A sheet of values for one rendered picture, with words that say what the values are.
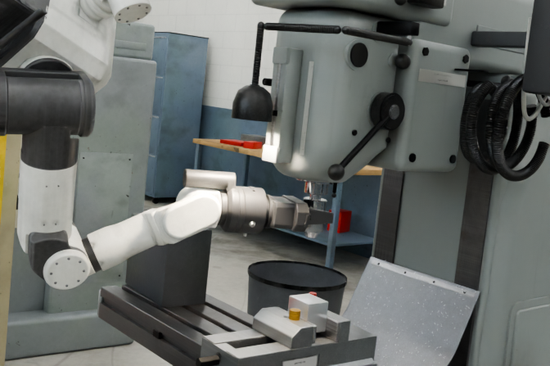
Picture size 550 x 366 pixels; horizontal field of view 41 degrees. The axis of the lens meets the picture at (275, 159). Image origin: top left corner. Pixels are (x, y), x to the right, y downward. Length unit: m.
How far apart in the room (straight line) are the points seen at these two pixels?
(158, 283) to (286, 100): 0.66
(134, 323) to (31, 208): 0.62
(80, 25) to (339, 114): 0.48
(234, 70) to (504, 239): 7.18
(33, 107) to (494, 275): 1.01
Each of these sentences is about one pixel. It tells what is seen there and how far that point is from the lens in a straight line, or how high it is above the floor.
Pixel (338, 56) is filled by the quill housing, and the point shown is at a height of 1.54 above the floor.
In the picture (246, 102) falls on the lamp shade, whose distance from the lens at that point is 1.27.
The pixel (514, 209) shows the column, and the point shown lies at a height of 1.27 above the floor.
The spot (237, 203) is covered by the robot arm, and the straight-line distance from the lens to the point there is 1.36.
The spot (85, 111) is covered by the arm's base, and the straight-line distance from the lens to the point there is 1.20.
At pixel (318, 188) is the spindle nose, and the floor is 1.29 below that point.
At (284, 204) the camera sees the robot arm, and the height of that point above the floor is 1.26.
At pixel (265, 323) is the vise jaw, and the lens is 1.46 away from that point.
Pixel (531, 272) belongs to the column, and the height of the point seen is 1.13.
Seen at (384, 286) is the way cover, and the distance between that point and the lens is 1.79.
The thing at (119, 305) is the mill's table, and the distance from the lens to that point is 1.87.
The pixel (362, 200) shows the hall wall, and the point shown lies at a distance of 7.05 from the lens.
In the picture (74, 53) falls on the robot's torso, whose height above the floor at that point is 1.50.
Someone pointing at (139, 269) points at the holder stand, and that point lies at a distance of 1.91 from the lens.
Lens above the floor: 1.47
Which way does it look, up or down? 5 degrees down
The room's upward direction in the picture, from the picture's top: 6 degrees clockwise
